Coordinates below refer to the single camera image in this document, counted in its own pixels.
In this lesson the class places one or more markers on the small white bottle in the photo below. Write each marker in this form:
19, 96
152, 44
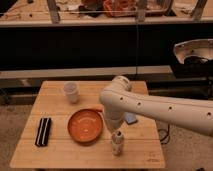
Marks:
117, 142

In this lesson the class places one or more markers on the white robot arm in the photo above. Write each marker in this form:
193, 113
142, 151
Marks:
117, 98

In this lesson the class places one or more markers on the translucent plastic cup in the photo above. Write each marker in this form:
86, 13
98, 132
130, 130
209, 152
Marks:
70, 90

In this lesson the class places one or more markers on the blue sponge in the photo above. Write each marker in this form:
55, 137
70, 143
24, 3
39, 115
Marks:
130, 118

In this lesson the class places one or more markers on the orange bowl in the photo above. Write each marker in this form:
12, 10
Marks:
85, 126

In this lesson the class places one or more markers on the wooden table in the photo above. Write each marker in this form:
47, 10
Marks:
142, 148

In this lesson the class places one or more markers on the orange object on shelf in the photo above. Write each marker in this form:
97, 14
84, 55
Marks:
119, 8

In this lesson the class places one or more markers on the black striped rectangular block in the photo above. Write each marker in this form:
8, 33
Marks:
43, 132

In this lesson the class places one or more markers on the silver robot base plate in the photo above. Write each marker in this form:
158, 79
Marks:
202, 48

